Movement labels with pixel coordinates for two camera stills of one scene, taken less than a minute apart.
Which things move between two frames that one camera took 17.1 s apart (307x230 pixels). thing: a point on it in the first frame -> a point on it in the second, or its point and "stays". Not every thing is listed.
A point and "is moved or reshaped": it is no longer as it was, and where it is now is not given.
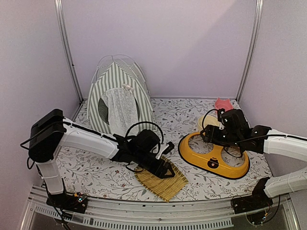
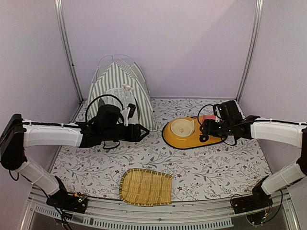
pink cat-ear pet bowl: [225, 104] is moved or reshaped
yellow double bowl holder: [213, 160] -> [185, 132]
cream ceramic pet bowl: [208, 120] is moved or reshaped
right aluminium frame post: [259, 5] stays
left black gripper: [157, 170] -> [134, 134]
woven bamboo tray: [165, 189] -> [139, 187]
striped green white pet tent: [120, 102] stays
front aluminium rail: [206, 214] stays
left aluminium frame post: [59, 7] stays
